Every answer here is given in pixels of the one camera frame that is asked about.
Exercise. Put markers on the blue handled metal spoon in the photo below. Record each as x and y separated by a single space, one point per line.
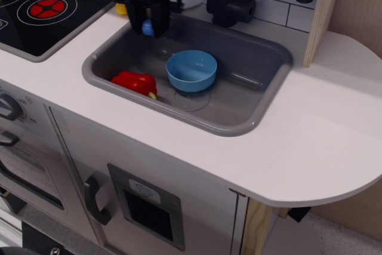
147 28

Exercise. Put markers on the blue plastic bowl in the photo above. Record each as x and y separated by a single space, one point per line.
191 70

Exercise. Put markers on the grey plastic sink basin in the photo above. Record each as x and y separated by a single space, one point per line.
216 79

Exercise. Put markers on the red toy bell pepper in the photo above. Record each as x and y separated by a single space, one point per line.
138 82

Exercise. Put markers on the black toy stovetop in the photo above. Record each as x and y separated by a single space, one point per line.
36 29

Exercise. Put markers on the grey oven knob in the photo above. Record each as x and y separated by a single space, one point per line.
10 109

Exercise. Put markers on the toy oven door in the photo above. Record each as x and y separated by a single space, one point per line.
27 169

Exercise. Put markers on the grey ice dispenser panel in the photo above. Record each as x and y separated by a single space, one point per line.
149 207

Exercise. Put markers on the yellow handled toy knife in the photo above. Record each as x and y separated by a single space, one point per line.
187 4

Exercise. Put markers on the wooden side post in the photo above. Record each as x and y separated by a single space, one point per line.
319 27

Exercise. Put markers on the dark grey cabinet handle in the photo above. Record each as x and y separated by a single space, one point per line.
91 188

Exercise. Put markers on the black oven door handle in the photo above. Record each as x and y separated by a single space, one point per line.
8 139

